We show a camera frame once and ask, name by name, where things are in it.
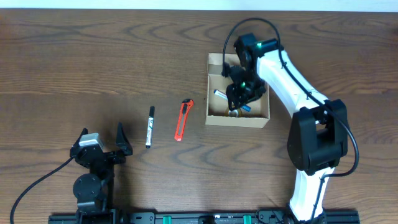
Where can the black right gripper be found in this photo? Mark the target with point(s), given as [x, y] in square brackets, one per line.
[241, 94]

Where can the orange utility knife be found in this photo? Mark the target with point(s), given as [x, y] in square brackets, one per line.
[184, 111]

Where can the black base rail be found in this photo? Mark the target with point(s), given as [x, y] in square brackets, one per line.
[258, 217]

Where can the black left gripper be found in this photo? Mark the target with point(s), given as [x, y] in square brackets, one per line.
[104, 156]

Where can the brown packing tape roll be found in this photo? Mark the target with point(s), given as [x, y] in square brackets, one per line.
[237, 113]

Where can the open cardboard box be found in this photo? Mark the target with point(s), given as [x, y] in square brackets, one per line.
[253, 115]

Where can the black whiteboard marker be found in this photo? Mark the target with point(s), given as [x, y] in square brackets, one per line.
[150, 125]

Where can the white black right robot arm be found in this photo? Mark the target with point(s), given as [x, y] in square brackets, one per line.
[317, 138]

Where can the blue whiteboard marker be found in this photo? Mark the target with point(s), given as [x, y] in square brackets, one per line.
[223, 96]

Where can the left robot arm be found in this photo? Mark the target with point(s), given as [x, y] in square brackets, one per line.
[94, 190]

